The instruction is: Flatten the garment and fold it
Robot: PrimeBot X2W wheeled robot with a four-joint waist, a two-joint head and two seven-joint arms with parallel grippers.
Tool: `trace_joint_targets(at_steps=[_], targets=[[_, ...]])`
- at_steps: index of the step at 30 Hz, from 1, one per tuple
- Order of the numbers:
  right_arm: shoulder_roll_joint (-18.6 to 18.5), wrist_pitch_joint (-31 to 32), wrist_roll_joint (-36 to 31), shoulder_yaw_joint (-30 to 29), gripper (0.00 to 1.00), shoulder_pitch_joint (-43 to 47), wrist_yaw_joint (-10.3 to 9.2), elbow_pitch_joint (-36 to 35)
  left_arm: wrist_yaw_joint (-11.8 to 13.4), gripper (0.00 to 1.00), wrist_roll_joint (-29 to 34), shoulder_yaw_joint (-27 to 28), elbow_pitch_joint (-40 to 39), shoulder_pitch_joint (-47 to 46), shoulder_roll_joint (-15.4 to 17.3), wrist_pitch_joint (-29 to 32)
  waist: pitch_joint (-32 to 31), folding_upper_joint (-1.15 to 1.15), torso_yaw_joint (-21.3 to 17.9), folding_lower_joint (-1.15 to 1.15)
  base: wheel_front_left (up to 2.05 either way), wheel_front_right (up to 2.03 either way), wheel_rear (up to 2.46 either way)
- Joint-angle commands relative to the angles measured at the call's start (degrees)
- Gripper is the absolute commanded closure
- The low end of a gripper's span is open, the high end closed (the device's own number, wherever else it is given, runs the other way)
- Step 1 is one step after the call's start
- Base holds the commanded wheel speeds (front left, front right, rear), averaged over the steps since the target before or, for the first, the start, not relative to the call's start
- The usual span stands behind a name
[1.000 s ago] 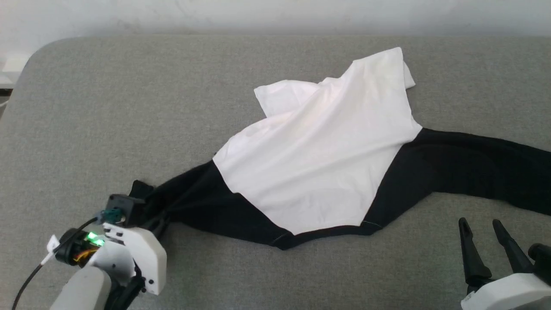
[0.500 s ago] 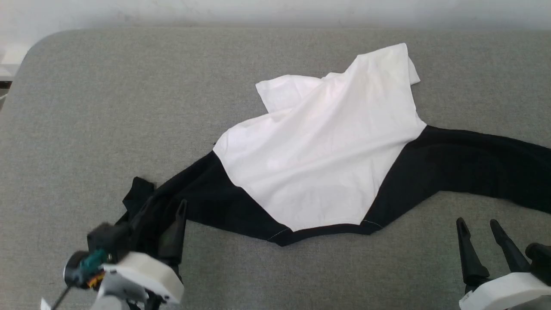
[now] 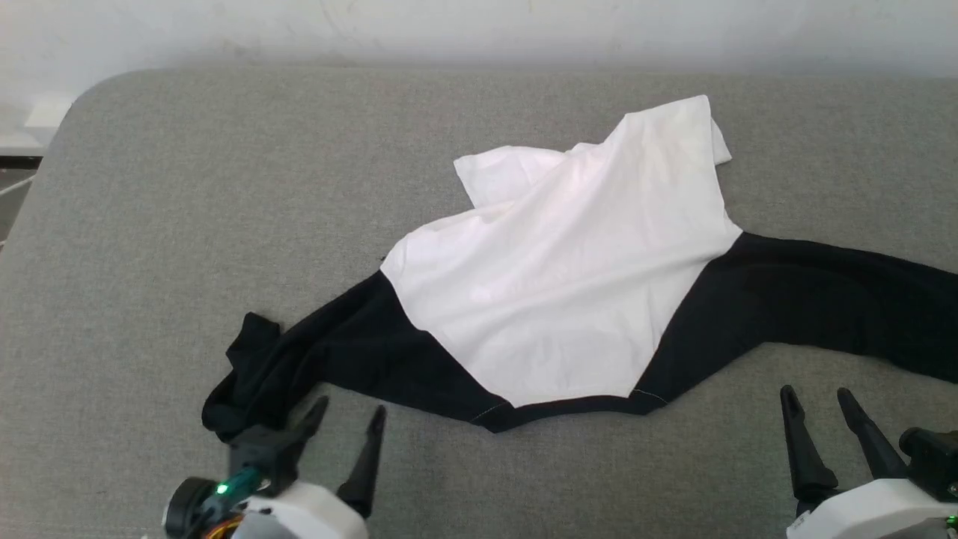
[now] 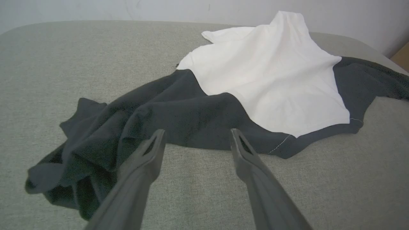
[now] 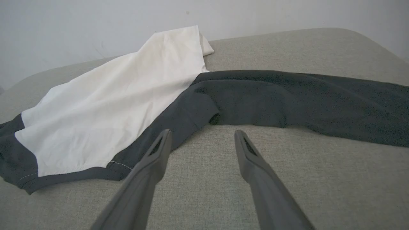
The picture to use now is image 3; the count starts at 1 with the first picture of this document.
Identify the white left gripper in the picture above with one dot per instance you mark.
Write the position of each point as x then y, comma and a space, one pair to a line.
314, 510

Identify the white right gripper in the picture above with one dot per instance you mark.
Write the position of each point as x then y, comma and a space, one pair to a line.
883, 513

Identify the white and black shirt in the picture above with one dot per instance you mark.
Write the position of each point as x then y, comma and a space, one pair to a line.
569, 277

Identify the grey fabric sofa seat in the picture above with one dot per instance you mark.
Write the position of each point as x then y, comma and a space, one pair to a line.
187, 224

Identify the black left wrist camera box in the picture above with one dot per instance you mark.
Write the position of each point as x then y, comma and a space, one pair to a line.
266, 457

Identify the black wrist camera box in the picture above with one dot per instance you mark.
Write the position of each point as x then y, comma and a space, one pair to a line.
935, 460
266, 457

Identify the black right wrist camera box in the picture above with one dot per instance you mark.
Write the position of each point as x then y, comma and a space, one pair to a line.
935, 460

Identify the white wall ledge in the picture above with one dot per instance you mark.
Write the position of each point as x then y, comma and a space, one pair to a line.
34, 123

